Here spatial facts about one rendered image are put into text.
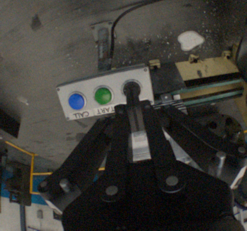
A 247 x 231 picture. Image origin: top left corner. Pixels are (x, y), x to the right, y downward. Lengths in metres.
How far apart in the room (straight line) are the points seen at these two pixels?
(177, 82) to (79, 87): 0.36
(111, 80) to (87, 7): 0.26
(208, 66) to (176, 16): 0.24
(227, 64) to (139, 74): 0.48
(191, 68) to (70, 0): 0.47
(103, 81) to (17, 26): 0.37
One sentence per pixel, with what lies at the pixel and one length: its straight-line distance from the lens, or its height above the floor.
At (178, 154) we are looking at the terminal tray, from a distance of 0.46.
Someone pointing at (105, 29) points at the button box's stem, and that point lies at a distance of 0.48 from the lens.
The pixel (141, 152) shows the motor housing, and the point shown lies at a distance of 0.47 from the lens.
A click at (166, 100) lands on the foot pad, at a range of 0.47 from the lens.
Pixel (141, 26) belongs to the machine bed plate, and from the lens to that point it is 0.50.
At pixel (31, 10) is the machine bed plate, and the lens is 0.50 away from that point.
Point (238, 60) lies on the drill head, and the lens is 0.45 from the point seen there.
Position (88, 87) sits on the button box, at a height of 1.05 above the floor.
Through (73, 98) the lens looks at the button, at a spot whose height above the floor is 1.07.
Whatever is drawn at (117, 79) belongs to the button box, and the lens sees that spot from 0.27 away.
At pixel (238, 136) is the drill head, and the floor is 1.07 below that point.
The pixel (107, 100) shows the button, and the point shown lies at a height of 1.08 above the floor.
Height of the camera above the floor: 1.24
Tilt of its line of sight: 35 degrees down
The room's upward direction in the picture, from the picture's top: 173 degrees clockwise
